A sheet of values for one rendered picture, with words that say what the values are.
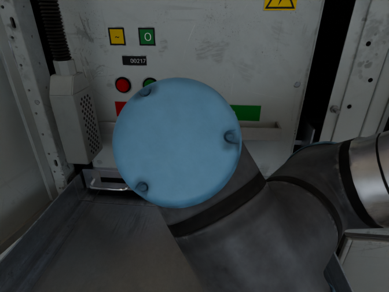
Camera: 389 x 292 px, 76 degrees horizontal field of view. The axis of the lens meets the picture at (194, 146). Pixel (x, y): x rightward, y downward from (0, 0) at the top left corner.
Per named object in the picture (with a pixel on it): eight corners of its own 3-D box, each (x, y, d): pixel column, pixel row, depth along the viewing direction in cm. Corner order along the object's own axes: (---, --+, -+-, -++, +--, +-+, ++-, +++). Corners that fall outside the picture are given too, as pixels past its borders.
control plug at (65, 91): (89, 165, 50) (69, 77, 42) (66, 164, 51) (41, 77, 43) (105, 147, 57) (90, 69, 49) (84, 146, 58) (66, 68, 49)
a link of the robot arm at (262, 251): (369, 272, 21) (292, 146, 22) (323, 412, 14) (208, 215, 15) (281, 271, 28) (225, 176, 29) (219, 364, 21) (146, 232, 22)
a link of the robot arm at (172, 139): (148, 246, 16) (74, 112, 16) (176, 206, 28) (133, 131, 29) (278, 171, 15) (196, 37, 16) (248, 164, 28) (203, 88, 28)
